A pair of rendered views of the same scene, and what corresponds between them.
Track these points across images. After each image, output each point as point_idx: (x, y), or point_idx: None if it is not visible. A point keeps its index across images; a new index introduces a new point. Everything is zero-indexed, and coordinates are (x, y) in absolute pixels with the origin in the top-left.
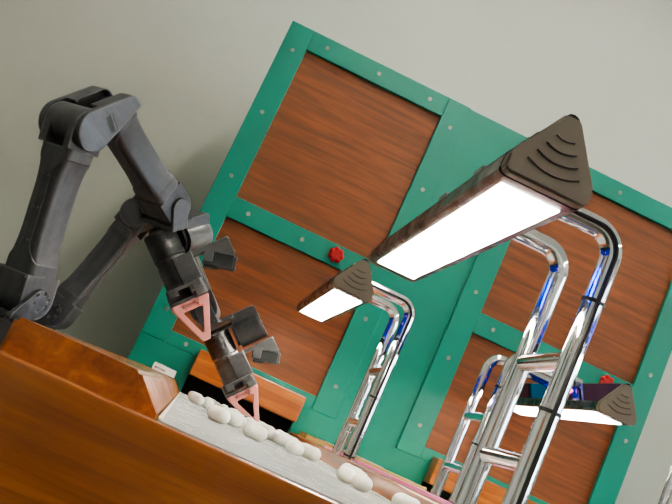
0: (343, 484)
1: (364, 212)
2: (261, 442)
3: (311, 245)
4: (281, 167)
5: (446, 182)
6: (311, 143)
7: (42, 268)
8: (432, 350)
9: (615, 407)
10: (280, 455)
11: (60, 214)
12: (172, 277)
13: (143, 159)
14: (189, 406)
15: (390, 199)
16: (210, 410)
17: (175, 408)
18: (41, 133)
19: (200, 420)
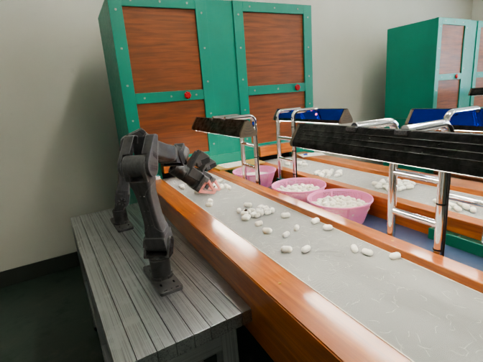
0: (370, 262)
1: (187, 70)
2: (302, 245)
3: (176, 96)
4: (144, 70)
5: (211, 39)
6: (150, 51)
7: (164, 230)
8: (238, 110)
9: (346, 119)
10: (344, 267)
11: (157, 205)
12: (191, 181)
13: (164, 151)
14: (249, 235)
15: (194, 59)
16: (283, 250)
17: (310, 284)
18: (126, 179)
19: (325, 285)
